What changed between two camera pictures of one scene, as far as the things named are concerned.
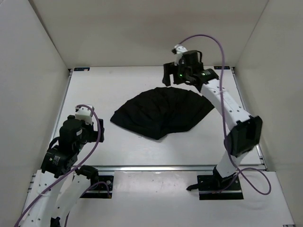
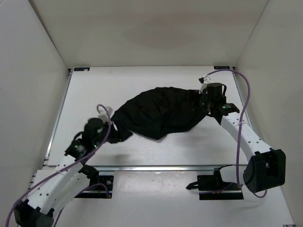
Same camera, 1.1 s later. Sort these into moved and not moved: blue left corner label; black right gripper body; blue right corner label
Moved: black right gripper body
Not moved: blue right corner label; blue left corner label
